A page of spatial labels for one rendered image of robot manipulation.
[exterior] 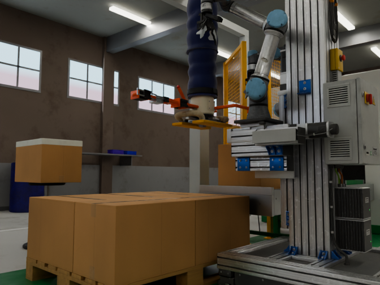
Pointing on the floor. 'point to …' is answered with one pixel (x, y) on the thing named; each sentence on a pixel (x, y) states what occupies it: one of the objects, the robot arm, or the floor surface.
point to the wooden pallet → (194, 277)
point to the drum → (22, 193)
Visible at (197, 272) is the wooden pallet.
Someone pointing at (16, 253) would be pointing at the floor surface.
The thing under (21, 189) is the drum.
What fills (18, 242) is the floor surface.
